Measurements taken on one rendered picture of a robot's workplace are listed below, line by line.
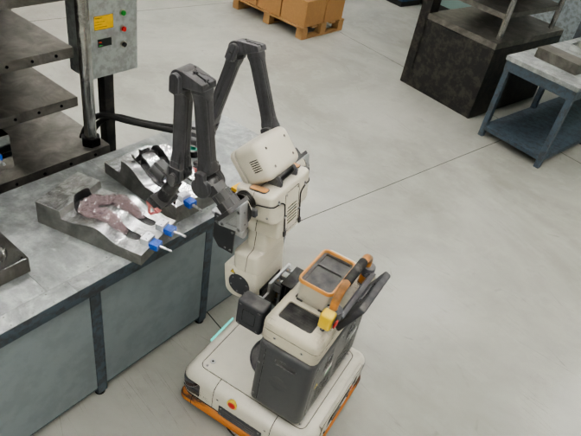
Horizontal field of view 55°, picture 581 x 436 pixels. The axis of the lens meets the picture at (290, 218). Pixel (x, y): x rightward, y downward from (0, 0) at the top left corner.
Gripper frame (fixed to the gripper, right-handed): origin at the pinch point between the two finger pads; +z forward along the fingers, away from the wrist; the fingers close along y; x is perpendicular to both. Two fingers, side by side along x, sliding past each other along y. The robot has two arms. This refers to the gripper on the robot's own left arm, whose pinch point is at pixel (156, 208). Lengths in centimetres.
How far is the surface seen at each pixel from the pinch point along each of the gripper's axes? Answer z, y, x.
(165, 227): 11.1, -5.1, 6.3
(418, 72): 82, -440, 19
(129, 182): 28.7, -21.6, -24.1
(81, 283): 20.5, 33.5, 2.6
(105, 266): 20.5, 21.8, 2.8
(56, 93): 36, -33, -83
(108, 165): 35, -24, -38
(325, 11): 138, -497, -116
